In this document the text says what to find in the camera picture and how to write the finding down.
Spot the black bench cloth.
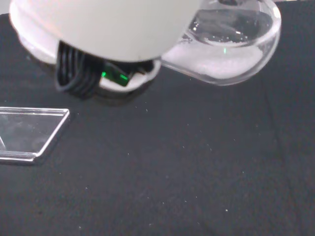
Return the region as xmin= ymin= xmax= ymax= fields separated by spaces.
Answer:
xmin=0 ymin=0 xmax=315 ymax=236

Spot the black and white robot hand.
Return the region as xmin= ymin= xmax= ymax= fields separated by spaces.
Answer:
xmin=9 ymin=0 xmax=203 ymax=107

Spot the clear acrylic funnel stand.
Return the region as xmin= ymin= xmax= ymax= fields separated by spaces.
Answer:
xmin=0 ymin=107 xmax=70 ymax=166

